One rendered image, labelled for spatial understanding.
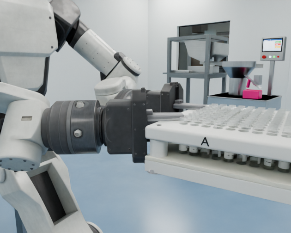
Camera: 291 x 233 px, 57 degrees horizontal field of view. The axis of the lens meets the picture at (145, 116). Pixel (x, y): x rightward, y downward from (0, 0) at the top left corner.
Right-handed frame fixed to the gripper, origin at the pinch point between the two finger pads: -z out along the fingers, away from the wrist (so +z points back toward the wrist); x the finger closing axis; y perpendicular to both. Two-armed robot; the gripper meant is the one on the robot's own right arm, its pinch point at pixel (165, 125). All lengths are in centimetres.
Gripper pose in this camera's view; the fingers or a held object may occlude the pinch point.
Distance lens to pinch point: 44.6
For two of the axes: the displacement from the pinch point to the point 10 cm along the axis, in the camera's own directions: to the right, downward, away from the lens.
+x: 0.2, 9.8, 1.8
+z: -10.0, 0.2, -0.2
